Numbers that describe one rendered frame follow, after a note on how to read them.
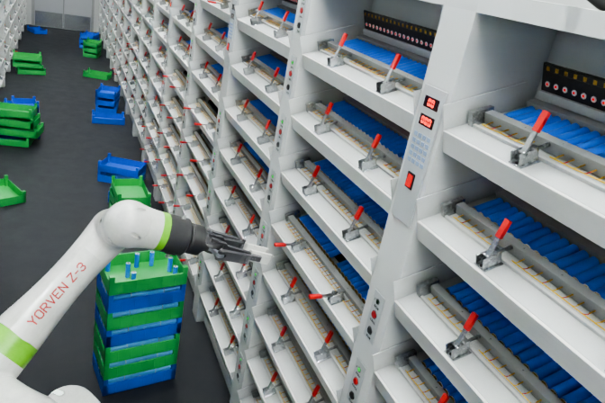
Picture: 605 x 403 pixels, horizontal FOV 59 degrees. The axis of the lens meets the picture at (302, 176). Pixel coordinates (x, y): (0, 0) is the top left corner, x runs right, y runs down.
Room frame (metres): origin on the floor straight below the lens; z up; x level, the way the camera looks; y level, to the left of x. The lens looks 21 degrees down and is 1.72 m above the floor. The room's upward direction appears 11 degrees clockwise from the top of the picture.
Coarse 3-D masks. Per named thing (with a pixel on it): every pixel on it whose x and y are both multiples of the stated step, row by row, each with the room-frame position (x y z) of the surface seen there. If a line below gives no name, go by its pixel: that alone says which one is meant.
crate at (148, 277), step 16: (128, 256) 1.89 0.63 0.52; (144, 256) 1.93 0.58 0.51; (160, 256) 1.97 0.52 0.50; (176, 256) 1.94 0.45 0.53; (112, 272) 1.81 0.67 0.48; (144, 272) 1.86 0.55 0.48; (160, 272) 1.88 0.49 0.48; (112, 288) 1.67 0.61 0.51; (128, 288) 1.70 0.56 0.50; (144, 288) 1.74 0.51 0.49
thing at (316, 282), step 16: (288, 208) 1.63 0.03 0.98; (272, 224) 1.61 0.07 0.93; (288, 224) 1.60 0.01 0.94; (288, 240) 1.51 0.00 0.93; (288, 256) 1.48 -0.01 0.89; (304, 256) 1.42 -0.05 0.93; (304, 272) 1.35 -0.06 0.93; (320, 272) 1.34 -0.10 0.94; (320, 288) 1.27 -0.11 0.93; (336, 304) 1.21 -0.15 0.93; (336, 320) 1.16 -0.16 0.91; (352, 320) 1.14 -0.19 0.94; (352, 336) 1.09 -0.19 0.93
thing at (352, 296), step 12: (288, 216) 1.61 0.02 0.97; (300, 228) 1.53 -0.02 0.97; (312, 240) 1.46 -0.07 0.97; (324, 264) 1.35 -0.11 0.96; (324, 276) 1.31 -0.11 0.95; (336, 276) 1.29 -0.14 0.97; (336, 288) 1.26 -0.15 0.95; (348, 288) 1.23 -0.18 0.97; (348, 300) 1.20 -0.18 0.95; (360, 300) 1.18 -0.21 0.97; (360, 312) 1.16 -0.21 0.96
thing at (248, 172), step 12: (228, 144) 2.25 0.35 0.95; (240, 144) 2.09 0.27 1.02; (228, 156) 2.16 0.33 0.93; (240, 156) 2.13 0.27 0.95; (252, 156) 2.10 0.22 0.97; (228, 168) 2.13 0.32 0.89; (240, 168) 2.03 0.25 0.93; (252, 168) 2.00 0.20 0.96; (264, 168) 1.98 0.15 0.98; (240, 180) 1.94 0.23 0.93; (252, 180) 1.93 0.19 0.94; (264, 180) 1.89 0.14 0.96; (252, 192) 1.83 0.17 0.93; (264, 192) 1.83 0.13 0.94; (252, 204) 1.82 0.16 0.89
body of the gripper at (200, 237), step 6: (198, 228) 1.15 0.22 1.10; (204, 228) 1.16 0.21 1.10; (198, 234) 1.14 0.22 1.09; (204, 234) 1.15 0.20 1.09; (192, 240) 1.13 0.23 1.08; (198, 240) 1.13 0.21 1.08; (204, 240) 1.14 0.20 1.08; (210, 240) 1.17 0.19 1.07; (192, 246) 1.12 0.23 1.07; (198, 246) 1.13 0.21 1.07; (204, 246) 1.14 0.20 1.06; (210, 246) 1.14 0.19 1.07; (216, 246) 1.15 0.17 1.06; (186, 252) 1.13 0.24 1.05; (192, 252) 1.13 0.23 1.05; (198, 252) 1.13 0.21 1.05; (210, 252) 1.14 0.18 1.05
